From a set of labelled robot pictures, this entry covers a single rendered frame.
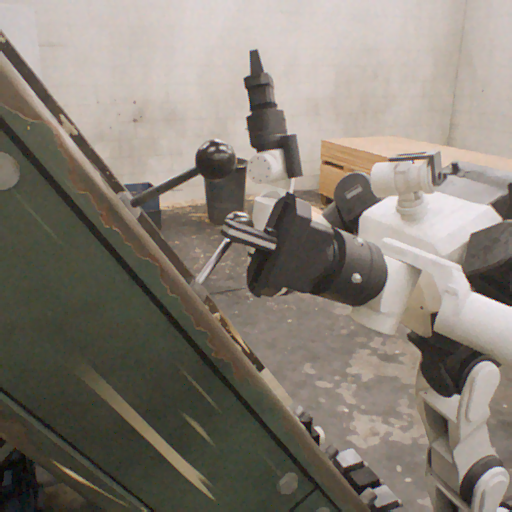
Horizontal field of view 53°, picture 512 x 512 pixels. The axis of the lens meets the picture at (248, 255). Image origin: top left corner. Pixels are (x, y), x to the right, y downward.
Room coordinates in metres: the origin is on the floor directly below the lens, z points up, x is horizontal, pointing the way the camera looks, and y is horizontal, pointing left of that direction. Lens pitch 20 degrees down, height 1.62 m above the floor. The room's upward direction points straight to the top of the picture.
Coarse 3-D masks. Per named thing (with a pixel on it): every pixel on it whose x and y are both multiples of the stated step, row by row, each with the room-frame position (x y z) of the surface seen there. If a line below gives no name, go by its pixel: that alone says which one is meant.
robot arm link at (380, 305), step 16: (384, 256) 0.63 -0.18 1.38; (384, 272) 0.59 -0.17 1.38; (400, 272) 0.61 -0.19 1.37; (416, 272) 0.62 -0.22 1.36; (368, 288) 0.58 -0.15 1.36; (384, 288) 0.60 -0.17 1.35; (400, 288) 0.61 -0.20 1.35; (352, 304) 0.59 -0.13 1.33; (368, 304) 0.61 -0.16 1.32; (384, 304) 0.60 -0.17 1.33; (400, 304) 0.61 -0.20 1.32; (368, 320) 0.61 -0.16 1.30; (384, 320) 0.60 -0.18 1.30; (400, 320) 0.62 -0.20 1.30
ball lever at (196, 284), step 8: (232, 216) 0.58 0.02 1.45; (240, 216) 0.58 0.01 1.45; (248, 216) 0.59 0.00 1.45; (248, 224) 0.58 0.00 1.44; (224, 240) 0.57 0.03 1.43; (224, 248) 0.56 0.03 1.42; (216, 256) 0.55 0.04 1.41; (208, 264) 0.54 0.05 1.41; (216, 264) 0.54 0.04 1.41; (208, 272) 0.53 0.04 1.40; (192, 280) 0.51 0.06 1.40; (200, 280) 0.52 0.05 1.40; (192, 288) 0.50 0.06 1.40; (200, 288) 0.51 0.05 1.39; (200, 296) 0.50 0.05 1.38
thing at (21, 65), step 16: (0, 32) 0.76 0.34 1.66; (0, 48) 0.76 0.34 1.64; (16, 48) 0.77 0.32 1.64; (16, 64) 0.77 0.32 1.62; (32, 80) 0.77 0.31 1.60; (48, 96) 0.78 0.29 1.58; (64, 112) 0.79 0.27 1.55; (64, 128) 0.79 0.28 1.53; (80, 144) 0.80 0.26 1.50; (96, 160) 0.80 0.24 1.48; (112, 176) 0.81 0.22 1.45; (128, 192) 0.82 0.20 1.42; (144, 224) 0.83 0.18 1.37; (160, 240) 0.84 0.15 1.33; (176, 256) 0.85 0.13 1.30; (208, 304) 0.88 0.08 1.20; (224, 320) 0.89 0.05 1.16; (240, 336) 0.90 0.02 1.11; (256, 368) 0.92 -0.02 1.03; (272, 384) 0.93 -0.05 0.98; (288, 400) 0.95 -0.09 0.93
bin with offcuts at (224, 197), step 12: (240, 168) 5.33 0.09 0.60; (204, 180) 5.41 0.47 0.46; (228, 180) 5.27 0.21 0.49; (240, 180) 5.35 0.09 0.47; (216, 192) 5.29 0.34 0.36; (228, 192) 5.28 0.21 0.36; (240, 192) 5.37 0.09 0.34; (216, 204) 5.31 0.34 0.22; (228, 204) 5.29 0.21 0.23; (240, 204) 5.38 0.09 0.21; (216, 216) 5.32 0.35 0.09
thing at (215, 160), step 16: (208, 144) 0.46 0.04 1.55; (224, 144) 0.46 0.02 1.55; (208, 160) 0.45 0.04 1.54; (224, 160) 0.45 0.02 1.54; (176, 176) 0.47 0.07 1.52; (192, 176) 0.47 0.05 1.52; (208, 176) 0.45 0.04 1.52; (224, 176) 0.46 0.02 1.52; (144, 192) 0.48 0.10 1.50; (160, 192) 0.47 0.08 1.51; (128, 208) 0.48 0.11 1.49
